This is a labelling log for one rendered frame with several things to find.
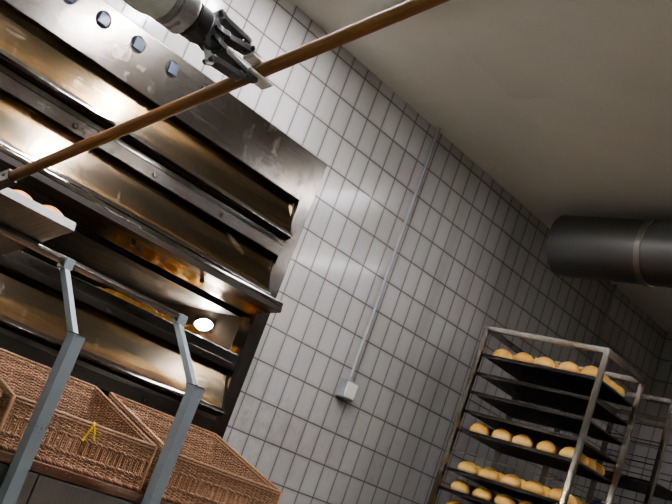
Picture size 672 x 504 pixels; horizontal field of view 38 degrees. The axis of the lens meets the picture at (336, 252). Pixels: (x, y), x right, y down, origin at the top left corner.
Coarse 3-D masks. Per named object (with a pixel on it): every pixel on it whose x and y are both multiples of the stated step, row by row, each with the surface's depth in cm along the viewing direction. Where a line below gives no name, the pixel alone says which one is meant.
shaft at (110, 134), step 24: (408, 0) 182; (432, 0) 178; (360, 24) 188; (384, 24) 186; (312, 48) 196; (264, 72) 204; (192, 96) 217; (216, 96) 214; (144, 120) 228; (72, 144) 245; (96, 144) 239; (24, 168) 257
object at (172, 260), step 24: (0, 168) 315; (48, 192) 326; (72, 192) 326; (72, 216) 344; (96, 216) 337; (120, 240) 356; (144, 240) 350; (168, 264) 370; (192, 264) 364; (216, 288) 385; (240, 288) 381; (264, 312) 402
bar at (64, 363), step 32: (0, 224) 286; (64, 256) 301; (64, 288) 296; (128, 288) 318; (64, 352) 279; (64, 384) 279; (192, 384) 313; (32, 416) 276; (192, 416) 312; (32, 448) 273; (160, 480) 305
